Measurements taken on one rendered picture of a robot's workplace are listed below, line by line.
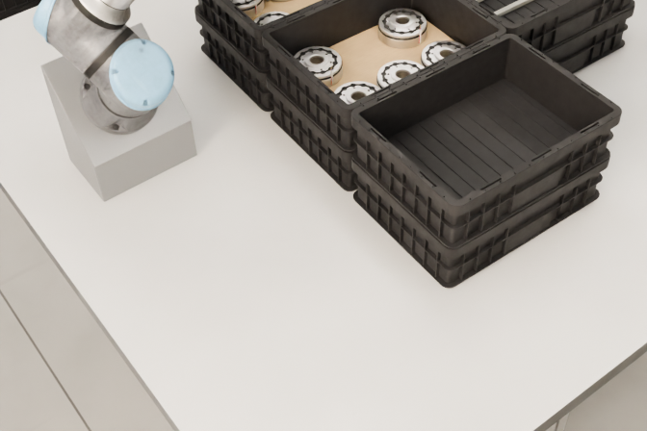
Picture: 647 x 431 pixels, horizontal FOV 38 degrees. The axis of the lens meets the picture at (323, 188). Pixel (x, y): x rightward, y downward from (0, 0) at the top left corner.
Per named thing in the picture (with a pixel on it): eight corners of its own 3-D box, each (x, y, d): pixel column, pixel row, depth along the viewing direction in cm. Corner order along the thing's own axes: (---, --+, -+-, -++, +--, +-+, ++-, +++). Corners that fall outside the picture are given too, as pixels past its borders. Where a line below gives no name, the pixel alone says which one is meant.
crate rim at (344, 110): (347, 121, 171) (346, 112, 169) (258, 42, 188) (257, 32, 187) (509, 40, 186) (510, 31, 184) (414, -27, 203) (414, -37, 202)
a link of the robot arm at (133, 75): (132, 131, 173) (149, 119, 161) (77, 81, 170) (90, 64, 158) (174, 86, 177) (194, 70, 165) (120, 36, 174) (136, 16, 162)
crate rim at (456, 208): (454, 219, 153) (455, 210, 152) (347, 121, 171) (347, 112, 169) (624, 121, 169) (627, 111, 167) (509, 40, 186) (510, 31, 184)
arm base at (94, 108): (110, 149, 181) (120, 141, 172) (64, 84, 179) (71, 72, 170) (171, 108, 187) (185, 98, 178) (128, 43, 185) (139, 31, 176)
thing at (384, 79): (399, 100, 182) (399, 98, 182) (367, 74, 188) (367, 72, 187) (438, 80, 186) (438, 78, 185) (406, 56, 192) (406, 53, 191)
